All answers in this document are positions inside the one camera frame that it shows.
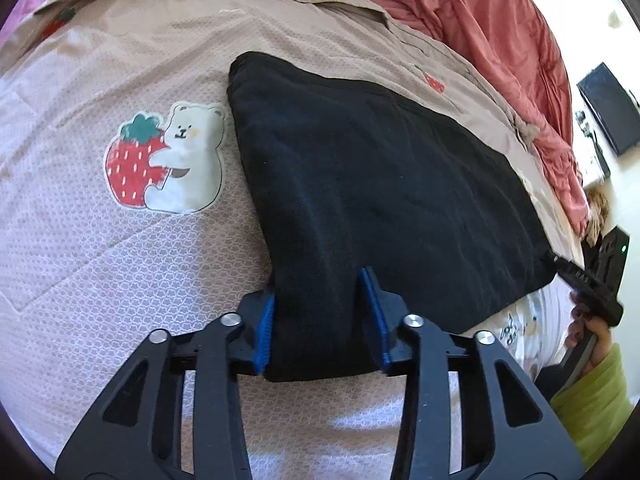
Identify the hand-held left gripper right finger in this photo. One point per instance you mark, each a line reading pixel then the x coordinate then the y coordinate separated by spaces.
pixel 372 312

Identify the person's right forearm green sleeve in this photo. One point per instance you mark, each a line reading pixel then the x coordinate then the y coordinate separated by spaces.
pixel 595 410

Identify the black shirt with orange patches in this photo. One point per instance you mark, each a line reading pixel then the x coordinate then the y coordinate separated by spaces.
pixel 375 185

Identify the tan fuzzy object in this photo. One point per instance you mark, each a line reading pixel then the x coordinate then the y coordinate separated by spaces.
pixel 597 210

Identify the beige strawberry bear blanket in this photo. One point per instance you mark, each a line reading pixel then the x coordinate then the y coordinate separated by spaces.
pixel 100 260

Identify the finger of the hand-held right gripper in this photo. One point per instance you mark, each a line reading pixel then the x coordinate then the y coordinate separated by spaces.
pixel 567 267

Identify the black flat screen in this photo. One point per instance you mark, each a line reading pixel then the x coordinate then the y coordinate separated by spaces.
pixel 612 110

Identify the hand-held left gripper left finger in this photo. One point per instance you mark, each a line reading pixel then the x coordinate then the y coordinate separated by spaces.
pixel 265 332

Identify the coral red comforter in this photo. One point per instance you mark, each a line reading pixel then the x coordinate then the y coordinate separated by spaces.
pixel 475 20

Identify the white printed bed sheet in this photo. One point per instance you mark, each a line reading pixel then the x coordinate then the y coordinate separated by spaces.
pixel 520 330

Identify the person's right hand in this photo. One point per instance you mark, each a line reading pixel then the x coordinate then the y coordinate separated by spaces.
pixel 600 341

